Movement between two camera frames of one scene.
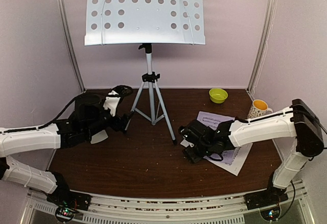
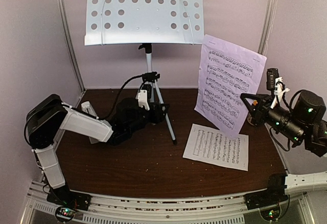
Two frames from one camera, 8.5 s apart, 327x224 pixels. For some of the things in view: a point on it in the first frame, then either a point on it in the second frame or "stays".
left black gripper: (121, 122) -> (158, 115)
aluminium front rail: (229, 209) stays
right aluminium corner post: (266, 36) stays
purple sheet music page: (228, 156) -> (226, 72)
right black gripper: (192, 157) -> (258, 112)
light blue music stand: (145, 12) stays
